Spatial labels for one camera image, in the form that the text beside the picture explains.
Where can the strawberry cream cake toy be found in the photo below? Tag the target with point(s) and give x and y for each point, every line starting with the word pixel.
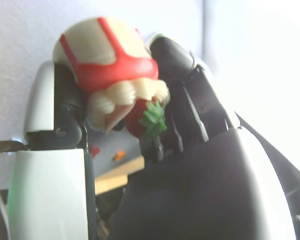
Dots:
pixel 110 70

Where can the cardboard box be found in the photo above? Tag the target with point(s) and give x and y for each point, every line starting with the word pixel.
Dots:
pixel 110 183

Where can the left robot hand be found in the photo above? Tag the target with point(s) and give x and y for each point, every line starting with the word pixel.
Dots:
pixel 190 200

